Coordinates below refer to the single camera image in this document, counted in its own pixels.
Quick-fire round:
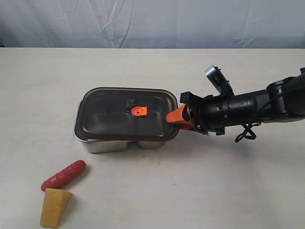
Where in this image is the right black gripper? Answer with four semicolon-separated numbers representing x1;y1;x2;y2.
166;92;228;136

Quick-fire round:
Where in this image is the dark transparent lid orange valve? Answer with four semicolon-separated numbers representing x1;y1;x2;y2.
74;87;180;142

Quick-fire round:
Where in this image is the red toy sausage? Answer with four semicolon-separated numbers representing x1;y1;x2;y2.
41;160;87;191

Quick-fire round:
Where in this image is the yellow toy cheese wedge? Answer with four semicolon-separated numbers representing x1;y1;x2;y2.
40;188;72;229

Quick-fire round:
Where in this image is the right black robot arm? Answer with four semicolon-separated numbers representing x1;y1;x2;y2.
166;65;305;142

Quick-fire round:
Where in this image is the steel two-compartment lunch box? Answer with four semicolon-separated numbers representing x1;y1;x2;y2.
73;87;180;154

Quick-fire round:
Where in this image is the wrinkled blue-grey backdrop cloth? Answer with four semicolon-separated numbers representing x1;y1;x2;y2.
0;0;305;49

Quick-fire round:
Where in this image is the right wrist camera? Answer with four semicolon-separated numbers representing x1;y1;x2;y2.
204;65;234;96

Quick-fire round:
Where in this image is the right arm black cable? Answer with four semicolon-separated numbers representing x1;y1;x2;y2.
234;90;286;144

